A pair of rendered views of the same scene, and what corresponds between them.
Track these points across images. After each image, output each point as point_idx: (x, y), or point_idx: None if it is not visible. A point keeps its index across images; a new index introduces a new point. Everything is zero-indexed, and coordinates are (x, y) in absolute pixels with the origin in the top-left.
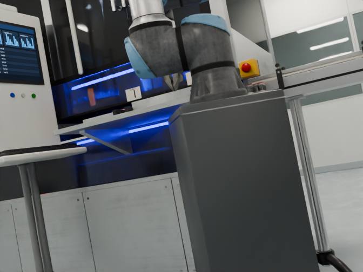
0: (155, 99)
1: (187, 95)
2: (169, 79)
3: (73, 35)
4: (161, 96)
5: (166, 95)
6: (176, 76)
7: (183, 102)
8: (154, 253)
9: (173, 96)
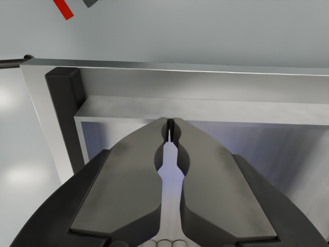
0: (278, 114)
1: (110, 100)
2: (185, 145)
3: None
4: (249, 117)
5: (218, 114)
6: (128, 147)
7: (124, 61)
8: None
9: (183, 108)
